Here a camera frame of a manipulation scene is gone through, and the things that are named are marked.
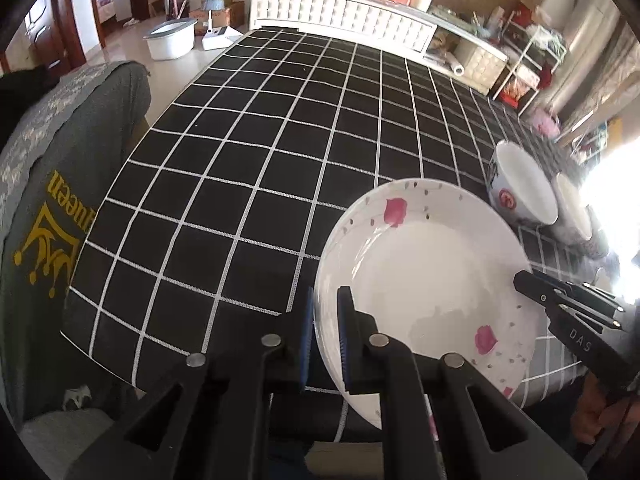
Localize black garment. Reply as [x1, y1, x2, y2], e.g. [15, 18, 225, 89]
[0, 65, 61, 111]

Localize white bowl dark patterned outside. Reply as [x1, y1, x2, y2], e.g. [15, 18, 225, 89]
[552, 172, 596, 243]
[580, 205, 608, 260]

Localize pink bag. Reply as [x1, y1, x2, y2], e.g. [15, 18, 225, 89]
[530, 107, 561, 138]

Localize white plate pink flowers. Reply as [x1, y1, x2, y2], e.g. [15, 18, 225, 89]
[314, 178, 546, 431]

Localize cardboard box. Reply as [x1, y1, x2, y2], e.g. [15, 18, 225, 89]
[190, 0, 246, 36]

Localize white dustpan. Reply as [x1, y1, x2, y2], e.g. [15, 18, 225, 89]
[202, 27, 243, 51]

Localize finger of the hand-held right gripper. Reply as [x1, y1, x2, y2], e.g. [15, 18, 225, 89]
[514, 270, 626, 333]
[565, 282, 626, 312]

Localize black white checked tablecloth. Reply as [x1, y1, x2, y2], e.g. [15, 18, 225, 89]
[60, 27, 608, 443]

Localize person's right hand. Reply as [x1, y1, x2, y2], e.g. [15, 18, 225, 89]
[572, 372, 640, 443]

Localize grey cloth yellow crown print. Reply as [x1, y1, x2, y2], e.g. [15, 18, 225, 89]
[0, 60, 153, 431]

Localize white bowl red mark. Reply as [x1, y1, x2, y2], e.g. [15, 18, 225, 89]
[486, 140, 560, 226]

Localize grey quilted blanket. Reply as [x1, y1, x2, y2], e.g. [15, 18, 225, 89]
[20, 407, 116, 480]

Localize white plastic basin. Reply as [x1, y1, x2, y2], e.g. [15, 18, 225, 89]
[143, 17, 198, 61]

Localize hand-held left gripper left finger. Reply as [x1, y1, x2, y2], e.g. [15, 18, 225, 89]
[65, 287, 316, 480]

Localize white wire rack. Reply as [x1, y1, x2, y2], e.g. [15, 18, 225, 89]
[492, 25, 568, 113]

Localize white tufted cabinet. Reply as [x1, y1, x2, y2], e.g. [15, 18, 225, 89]
[250, 0, 508, 96]

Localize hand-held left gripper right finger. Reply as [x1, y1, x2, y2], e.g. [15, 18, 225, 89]
[337, 286, 588, 480]

